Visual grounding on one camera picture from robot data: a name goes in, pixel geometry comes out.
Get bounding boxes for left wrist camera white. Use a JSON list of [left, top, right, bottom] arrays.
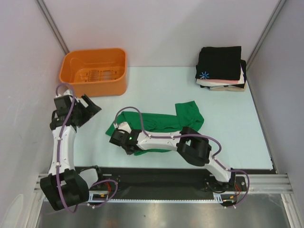
[[114, 122, 132, 133]]

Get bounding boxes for grey cable duct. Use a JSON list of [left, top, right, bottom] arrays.
[[87, 193, 236, 208]]

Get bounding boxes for black folded t shirt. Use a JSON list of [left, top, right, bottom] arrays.
[[195, 46, 241, 81]]

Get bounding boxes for aluminium corner post right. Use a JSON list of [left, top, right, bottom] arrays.
[[247, 0, 287, 70]]

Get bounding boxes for aluminium corner post left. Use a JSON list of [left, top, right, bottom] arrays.
[[35, 0, 69, 55]]

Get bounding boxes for green t shirt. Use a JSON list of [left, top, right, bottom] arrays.
[[105, 101, 205, 156]]

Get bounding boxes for cream folded t shirt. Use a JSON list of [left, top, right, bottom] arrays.
[[196, 60, 247, 92]]

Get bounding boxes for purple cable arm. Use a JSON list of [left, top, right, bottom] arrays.
[[113, 106, 250, 209], [53, 83, 119, 213]]

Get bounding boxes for orange plastic basket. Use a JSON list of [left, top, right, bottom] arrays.
[[59, 48, 127, 97]]

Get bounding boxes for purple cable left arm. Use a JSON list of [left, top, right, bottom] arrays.
[[53, 83, 119, 213]]

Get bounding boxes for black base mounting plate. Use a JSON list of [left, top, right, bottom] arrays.
[[97, 167, 248, 201]]

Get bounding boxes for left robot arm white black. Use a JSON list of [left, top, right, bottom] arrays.
[[40, 93, 105, 211]]

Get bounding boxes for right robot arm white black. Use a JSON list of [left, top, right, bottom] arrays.
[[109, 126, 236, 190]]

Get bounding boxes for aluminium corner post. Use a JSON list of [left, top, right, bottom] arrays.
[[247, 0, 287, 70], [35, 0, 69, 55]]

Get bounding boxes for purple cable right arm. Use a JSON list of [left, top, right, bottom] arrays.
[[113, 106, 250, 209]]

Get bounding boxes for aluminium frame rail front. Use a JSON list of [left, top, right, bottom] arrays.
[[35, 174, 291, 193]]

